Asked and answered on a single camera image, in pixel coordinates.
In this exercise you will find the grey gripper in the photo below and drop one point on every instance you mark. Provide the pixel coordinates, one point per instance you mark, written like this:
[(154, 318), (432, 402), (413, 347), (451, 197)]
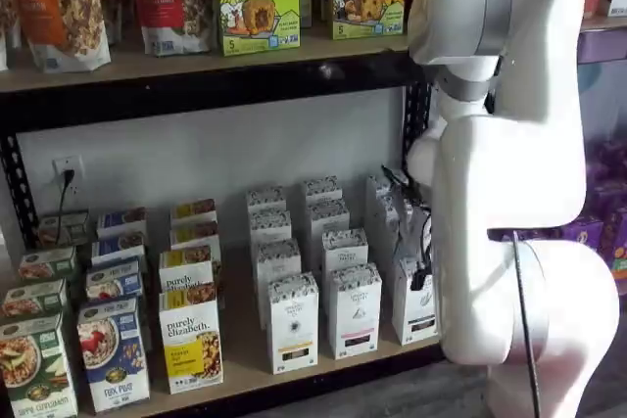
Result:
[(414, 232)]

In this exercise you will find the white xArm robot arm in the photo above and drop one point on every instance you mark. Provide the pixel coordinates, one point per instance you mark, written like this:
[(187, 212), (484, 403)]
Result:
[(514, 168)]

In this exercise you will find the white box pink strip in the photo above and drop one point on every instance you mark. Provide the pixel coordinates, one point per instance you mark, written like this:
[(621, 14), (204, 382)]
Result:
[(345, 246), (329, 215), (355, 315), (322, 188)]

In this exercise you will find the white box yellow strip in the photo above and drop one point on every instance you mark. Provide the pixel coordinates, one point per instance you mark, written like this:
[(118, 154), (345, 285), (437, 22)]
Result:
[(276, 256), (293, 325), (266, 198), (270, 224)]

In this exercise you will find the purple orange cookie box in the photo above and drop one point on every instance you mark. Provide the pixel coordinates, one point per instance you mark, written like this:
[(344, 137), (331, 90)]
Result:
[(616, 242)]

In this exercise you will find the purple snack box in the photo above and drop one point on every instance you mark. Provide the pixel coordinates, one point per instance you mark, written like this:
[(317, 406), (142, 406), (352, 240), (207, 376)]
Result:
[(607, 178)]

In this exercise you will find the purely elizabeth yellow box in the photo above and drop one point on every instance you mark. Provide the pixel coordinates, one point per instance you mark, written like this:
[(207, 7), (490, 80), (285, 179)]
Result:
[(195, 234), (185, 268), (193, 210), (191, 339)]

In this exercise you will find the blue flax oatmeal box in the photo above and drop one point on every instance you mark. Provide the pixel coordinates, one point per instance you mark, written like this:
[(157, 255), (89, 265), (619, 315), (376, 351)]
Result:
[(118, 244), (113, 281), (121, 219), (113, 359)]

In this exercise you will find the green Bobo's apple pie box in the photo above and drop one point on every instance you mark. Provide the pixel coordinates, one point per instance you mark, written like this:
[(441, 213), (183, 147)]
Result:
[(257, 2)]

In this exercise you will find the green apple cinnamon oatmeal box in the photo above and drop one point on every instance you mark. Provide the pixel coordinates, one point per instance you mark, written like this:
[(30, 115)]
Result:
[(36, 369), (48, 264), (32, 298), (63, 227)]

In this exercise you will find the red berry granola bag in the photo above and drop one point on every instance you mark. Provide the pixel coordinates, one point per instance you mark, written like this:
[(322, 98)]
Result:
[(171, 2)]

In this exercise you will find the orange label granola bag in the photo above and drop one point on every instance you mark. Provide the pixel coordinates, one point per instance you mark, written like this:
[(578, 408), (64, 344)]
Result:
[(59, 7)]

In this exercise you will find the white granola bag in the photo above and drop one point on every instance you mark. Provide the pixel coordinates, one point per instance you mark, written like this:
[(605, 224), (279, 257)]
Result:
[(7, 12)]

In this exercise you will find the black metal shelf frame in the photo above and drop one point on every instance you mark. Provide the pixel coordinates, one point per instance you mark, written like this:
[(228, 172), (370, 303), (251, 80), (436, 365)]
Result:
[(196, 95)]

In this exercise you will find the white wall outlet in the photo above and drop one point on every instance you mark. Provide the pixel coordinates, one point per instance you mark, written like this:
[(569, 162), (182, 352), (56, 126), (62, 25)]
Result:
[(68, 163)]

